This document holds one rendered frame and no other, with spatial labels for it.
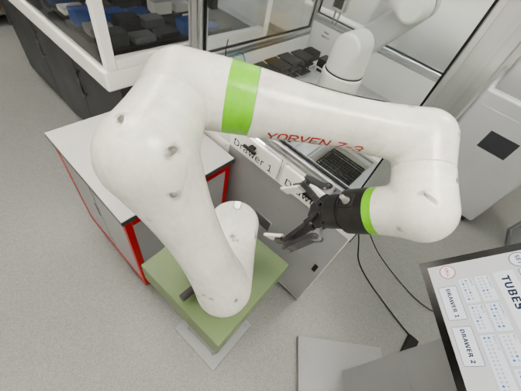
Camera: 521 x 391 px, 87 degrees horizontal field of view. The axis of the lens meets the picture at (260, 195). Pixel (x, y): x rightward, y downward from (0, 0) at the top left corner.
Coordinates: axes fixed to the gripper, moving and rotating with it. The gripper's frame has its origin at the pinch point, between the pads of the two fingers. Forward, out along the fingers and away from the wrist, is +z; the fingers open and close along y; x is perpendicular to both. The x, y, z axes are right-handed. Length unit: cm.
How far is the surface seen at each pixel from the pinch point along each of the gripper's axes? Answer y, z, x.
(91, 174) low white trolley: -1, 77, -36
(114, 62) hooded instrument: -56, 91, -52
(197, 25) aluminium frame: -66, 43, -35
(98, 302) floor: 52, 125, 5
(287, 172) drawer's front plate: -28.6, 26.0, 19.6
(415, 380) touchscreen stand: 28, -10, 76
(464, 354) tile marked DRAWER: 17, -30, 49
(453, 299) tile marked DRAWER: 3, -27, 50
